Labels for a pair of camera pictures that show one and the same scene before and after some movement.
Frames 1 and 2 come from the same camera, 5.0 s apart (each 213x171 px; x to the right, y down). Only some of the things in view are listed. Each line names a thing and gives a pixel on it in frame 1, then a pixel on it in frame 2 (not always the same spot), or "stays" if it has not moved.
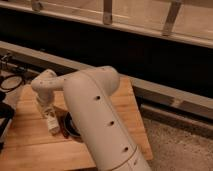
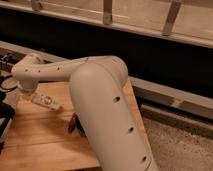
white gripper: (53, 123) -> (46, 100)
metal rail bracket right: (171, 17) stays
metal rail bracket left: (36, 5) stays
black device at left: (7, 112) stays
